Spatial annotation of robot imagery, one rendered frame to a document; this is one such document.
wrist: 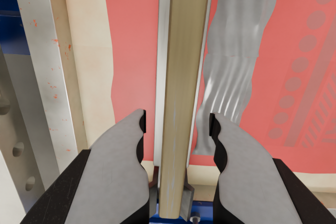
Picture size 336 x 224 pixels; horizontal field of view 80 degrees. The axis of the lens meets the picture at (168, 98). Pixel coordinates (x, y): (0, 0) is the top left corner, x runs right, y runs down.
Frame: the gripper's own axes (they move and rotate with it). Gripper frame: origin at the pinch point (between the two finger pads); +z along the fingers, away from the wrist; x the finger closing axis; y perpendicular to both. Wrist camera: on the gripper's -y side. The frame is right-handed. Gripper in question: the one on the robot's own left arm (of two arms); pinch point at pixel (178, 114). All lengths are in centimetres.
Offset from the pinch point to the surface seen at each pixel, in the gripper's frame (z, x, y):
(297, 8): 16.4, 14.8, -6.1
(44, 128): 111, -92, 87
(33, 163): 12.0, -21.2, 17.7
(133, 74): 16.4, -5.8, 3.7
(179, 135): 5.8, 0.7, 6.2
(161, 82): 12.4, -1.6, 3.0
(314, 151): 16.0, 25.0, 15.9
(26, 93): 112, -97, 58
